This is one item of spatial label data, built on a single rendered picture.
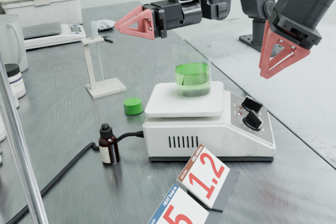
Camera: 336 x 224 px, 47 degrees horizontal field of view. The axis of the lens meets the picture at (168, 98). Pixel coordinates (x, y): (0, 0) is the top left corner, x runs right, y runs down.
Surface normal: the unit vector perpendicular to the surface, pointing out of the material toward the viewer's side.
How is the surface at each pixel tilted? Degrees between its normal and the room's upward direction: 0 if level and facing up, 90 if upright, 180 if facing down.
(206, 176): 40
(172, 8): 90
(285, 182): 0
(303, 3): 90
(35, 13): 93
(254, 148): 90
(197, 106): 0
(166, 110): 0
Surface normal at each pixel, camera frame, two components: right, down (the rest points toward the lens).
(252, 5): -0.80, 0.48
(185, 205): 0.51, -0.64
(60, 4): 0.29, 0.42
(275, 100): -0.09, -0.91
